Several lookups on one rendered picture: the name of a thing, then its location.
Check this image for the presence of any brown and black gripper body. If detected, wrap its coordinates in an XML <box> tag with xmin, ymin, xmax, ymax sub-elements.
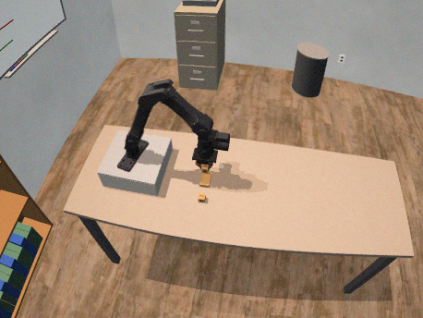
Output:
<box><xmin>192</xmin><ymin>146</ymin><xmax>218</xmax><ymax>165</ymax></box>

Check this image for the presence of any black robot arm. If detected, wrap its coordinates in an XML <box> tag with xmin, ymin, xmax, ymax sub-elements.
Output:
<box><xmin>117</xmin><ymin>79</ymin><xmax>230</xmax><ymax>172</ymax></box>

